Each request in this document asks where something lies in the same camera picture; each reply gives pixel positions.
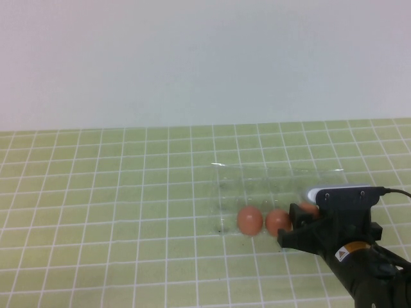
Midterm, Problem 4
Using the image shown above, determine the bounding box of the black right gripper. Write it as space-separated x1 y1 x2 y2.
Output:
277 203 403 290

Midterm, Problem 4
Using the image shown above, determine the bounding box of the brown egg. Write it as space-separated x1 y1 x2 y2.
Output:
236 206 264 237
298 202 320 219
265 209 293 237

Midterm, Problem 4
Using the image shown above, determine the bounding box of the clear plastic egg tray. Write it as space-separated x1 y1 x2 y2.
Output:
210 162 346 239

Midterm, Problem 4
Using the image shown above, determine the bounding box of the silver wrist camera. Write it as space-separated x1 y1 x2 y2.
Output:
304 184 372 206

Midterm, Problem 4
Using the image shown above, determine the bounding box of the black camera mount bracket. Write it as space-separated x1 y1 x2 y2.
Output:
315 187 384 241

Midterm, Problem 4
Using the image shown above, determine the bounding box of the black camera cable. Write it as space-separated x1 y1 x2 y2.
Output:
378 186 411 198

